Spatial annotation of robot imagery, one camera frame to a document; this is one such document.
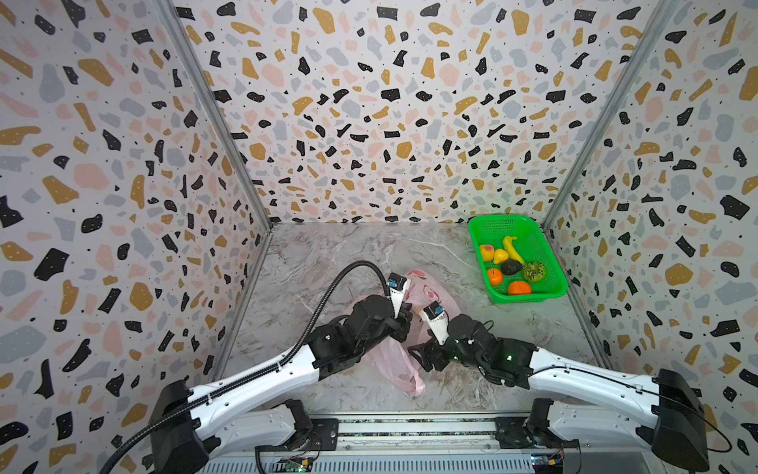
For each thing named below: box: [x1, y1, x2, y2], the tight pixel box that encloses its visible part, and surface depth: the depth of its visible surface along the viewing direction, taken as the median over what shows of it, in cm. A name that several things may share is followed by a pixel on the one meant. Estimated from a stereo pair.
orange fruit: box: [508, 280, 531, 296], surface depth 99 cm
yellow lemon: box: [493, 248, 509, 265], surface depth 109 cm
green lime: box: [522, 260, 546, 283], surface depth 102 cm
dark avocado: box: [501, 258, 523, 276], surface depth 105 cm
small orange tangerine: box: [487, 268, 503, 287], surface depth 102 cm
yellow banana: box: [502, 236, 526, 265], surface depth 112 cm
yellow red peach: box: [479, 244, 495, 262], surface depth 109 cm
